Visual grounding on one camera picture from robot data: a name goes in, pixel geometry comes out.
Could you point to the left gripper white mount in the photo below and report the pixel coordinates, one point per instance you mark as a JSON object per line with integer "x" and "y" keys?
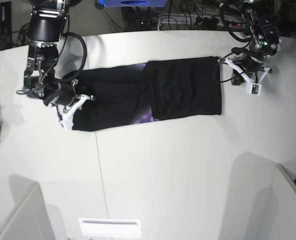
{"x": 246, "y": 70}

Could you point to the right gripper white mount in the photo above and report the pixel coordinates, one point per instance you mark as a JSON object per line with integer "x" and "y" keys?
{"x": 66, "y": 100}

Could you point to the black T-shirt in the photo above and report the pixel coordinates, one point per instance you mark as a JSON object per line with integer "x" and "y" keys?
{"x": 153, "y": 91}

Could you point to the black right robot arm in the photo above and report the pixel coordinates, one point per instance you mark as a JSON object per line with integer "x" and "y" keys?
{"x": 49, "y": 18}

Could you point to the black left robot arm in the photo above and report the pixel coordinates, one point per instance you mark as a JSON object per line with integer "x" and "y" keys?
{"x": 264, "y": 41}

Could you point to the grey power strip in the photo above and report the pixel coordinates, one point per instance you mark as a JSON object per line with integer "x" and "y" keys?
{"x": 204, "y": 22}

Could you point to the grey left partition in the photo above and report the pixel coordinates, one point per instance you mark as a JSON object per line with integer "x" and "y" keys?
{"x": 23, "y": 213}

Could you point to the grey partition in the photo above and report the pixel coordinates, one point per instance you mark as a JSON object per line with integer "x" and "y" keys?
{"x": 273, "y": 216}
{"x": 23, "y": 213}

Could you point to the white paper label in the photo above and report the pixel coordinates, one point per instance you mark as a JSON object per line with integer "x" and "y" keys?
{"x": 110, "y": 228}

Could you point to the blue box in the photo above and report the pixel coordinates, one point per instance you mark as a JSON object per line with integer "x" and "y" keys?
{"x": 133, "y": 3}

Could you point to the grey right partition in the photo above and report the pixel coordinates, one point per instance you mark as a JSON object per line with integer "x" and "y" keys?
{"x": 273, "y": 216}

